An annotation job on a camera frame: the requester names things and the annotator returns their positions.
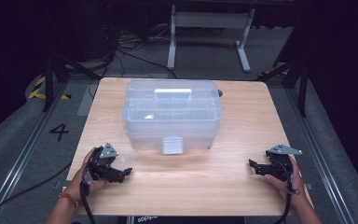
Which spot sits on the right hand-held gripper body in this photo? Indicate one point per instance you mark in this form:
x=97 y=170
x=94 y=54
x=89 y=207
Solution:
x=278 y=166

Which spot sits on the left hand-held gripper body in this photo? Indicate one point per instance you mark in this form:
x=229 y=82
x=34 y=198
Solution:
x=101 y=165

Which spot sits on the clear plastic storage box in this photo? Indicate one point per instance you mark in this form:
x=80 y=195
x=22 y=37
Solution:
x=172 y=121

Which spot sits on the person's right hand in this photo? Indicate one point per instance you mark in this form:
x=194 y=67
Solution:
x=296 y=186

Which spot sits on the person's left hand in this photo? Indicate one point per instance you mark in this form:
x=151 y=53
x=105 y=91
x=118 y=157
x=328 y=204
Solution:
x=74 y=188

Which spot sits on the person's dark printed clothing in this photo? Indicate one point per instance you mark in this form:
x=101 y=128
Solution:
x=174 y=220

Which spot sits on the dark round table grommet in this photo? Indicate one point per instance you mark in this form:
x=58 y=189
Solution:
x=220 y=92

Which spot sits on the black tripod stand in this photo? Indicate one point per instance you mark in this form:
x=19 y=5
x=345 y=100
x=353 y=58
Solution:
x=56 y=71
x=295 y=74

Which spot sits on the metal floor rail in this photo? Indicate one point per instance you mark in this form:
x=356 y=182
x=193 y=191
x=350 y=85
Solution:
x=28 y=149
x=320 y=155

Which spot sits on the white metal desk frame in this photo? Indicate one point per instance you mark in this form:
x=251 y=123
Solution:
x=211 y=20

